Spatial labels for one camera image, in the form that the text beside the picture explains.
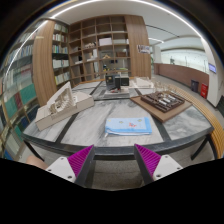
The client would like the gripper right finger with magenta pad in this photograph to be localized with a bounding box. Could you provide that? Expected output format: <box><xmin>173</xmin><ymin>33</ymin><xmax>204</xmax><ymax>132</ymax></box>
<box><xmin>134</xmin><ymin>144</ymin><xmax>182</xmax><ymax>185</ymax></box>

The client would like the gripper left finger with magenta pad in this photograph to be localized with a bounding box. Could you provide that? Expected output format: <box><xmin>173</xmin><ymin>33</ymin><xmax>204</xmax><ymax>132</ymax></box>
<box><xmin>47</xmin><ymin>145</ymin><xmax>95</xmax><ymax>186</ymax></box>

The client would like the light blue folded towel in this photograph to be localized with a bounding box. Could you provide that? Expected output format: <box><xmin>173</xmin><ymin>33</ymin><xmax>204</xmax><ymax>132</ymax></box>
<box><xmin>105</xmin><ymin>117</ymin><xmax>152</xmax><ymax>136</ymax></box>

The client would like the brown architectural model on board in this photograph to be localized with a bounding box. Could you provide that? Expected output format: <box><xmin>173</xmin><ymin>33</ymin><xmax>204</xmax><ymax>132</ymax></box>
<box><xmin>131</xmin><ymin>91</ymin><xmax>191</xmax><ymax>122</ymax></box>

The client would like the white architectural model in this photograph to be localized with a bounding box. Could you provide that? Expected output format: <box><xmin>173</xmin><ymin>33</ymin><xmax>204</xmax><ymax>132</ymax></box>
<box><xmin>35</xmin><ymin>82</ymin><xmax>94</xmax><ymax>131</ymax></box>

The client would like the small white model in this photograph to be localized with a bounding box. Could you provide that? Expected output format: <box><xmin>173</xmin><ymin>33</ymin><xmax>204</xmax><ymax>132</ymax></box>
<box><xmin>135</xmin><ymin>77</ymin><xmax>154</xmax><ymax>88</ymax></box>

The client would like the dark bin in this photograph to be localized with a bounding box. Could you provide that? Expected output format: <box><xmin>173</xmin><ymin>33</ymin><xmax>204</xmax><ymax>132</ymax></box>
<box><xmin>191</xmin><ymin>80</ymin><xmax>199</xmax><ymax>93</ymax></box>

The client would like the red bin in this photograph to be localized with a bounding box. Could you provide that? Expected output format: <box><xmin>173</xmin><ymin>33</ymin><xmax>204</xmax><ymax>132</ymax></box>
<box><xmin>200</xmin><ymin>83</ymin><xmax>208</xmax><ymax>99</ymax></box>

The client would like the left bookshelf with books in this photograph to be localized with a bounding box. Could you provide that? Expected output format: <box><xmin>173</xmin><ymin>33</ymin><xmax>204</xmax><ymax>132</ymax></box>
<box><xmin>0</xmin><ymin>20</ymin><xmax>70</xmax><ymax>160</ymax></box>

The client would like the poster on wooden panel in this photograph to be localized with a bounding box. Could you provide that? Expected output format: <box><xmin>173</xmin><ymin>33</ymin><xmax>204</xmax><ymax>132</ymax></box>
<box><xmin>137</xmin><ymin>45</ymin><xmax>150</xmax><ymax>54</ymax></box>

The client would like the wall monitor screen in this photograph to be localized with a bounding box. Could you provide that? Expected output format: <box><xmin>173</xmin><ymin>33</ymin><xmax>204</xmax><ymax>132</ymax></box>
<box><xmin>208</xmin><ymin>63</ymin><xmax>216</xmax><ymax>74</ymax></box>

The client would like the wooden bookshelf wall unit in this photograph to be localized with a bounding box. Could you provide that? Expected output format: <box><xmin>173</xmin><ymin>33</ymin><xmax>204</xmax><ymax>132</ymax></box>
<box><xmin>69</xmin><ymin>15</ymin><xmax>151</xmax><ymax>85</ymax></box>

